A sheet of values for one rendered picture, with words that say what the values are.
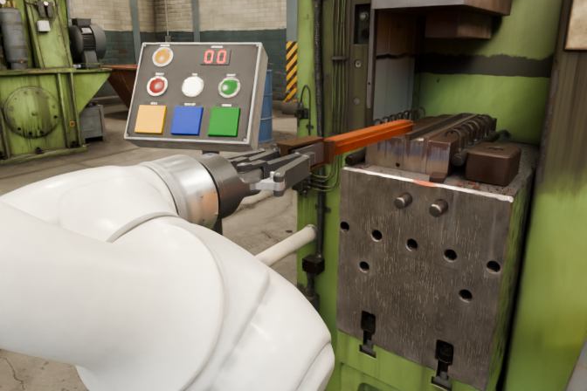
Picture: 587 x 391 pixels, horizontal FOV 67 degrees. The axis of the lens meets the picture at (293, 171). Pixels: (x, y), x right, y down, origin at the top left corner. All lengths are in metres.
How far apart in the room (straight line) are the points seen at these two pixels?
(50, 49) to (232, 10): 4.36
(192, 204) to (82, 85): 5.54
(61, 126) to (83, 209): 5.27
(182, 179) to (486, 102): 1.16
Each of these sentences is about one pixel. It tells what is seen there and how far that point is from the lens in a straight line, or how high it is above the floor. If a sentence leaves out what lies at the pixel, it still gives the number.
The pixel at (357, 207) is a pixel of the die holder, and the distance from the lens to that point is 1.06.
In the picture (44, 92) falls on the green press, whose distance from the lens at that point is 5.50.
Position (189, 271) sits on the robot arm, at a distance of 0.25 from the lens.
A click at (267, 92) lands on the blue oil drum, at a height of 0.62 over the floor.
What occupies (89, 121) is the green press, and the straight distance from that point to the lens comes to 6.11.
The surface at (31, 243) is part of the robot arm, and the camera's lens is 0.21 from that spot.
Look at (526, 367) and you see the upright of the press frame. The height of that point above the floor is 0.42.
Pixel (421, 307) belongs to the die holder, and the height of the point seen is 0.62.
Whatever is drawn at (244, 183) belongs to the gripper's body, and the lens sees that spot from 0.49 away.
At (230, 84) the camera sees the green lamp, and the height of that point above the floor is 1.10.
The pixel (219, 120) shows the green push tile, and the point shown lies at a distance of 1.13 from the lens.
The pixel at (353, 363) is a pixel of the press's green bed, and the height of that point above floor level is 0.38.
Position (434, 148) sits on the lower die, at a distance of 1.02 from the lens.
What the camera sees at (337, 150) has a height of 1.04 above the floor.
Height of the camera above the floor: 1.19
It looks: 16 degrees down
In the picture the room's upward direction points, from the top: straight up
